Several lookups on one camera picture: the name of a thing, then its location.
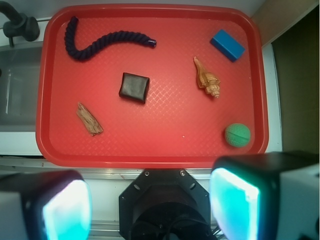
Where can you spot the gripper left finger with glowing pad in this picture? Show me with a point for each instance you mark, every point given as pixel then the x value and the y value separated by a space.
pixel 53 205

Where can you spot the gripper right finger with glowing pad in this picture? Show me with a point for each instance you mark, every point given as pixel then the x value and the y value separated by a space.
pixel 269 196

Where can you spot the green rubber ball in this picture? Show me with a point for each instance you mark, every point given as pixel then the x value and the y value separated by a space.
pixel 237 135

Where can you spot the brown piece of wood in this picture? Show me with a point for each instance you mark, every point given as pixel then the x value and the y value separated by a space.
pixel 89 121

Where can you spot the brown spiral seashell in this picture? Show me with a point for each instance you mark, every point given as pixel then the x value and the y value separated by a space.
pixel 206 80

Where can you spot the black square leather pouch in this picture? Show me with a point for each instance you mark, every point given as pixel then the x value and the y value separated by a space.
pixel 134 87

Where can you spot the grey toy sink basin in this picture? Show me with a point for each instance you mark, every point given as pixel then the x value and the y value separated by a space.
pixel 19 81

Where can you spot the brown cardboard panel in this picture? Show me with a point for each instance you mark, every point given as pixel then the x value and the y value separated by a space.
pixel 290 34

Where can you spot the red plastic tray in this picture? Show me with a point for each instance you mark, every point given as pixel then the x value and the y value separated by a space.
pixel 87 48

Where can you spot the blue rectangular block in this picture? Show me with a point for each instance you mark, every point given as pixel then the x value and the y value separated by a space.
pixel 227 45

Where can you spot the grey toy faucet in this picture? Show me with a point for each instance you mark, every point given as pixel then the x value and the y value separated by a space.
pixel 18 24

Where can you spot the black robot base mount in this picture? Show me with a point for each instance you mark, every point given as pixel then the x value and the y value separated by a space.
pixel 165 204

